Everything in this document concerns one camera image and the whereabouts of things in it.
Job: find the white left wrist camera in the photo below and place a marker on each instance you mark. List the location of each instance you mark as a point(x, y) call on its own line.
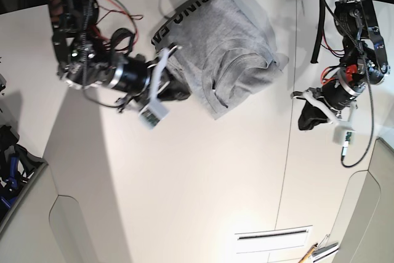
point(342, 135)

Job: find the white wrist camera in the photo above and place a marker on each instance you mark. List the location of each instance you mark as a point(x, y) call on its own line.
point(152, 113)
point(342, 135)

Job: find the blue and black tool pile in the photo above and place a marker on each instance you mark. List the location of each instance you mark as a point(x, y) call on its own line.
point(18, 165)

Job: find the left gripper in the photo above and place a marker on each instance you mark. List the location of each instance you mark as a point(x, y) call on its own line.
point(334, 95)

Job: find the silver binder clip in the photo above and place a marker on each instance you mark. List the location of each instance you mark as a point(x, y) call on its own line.
point(324, 252)

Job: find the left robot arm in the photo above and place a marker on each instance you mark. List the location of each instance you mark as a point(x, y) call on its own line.
point(362, 61)

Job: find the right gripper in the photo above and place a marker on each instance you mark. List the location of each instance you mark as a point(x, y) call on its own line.
point(142, 81)

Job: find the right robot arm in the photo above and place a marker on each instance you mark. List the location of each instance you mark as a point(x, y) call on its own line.
point(104, 69)

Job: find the grey T-shirt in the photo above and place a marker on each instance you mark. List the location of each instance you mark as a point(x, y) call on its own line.
point(225, 57)

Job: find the wooden pencil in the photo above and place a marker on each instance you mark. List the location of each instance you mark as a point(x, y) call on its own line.
point(309, 253)

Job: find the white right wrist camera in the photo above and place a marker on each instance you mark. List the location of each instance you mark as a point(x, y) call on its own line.
point(152, 113)

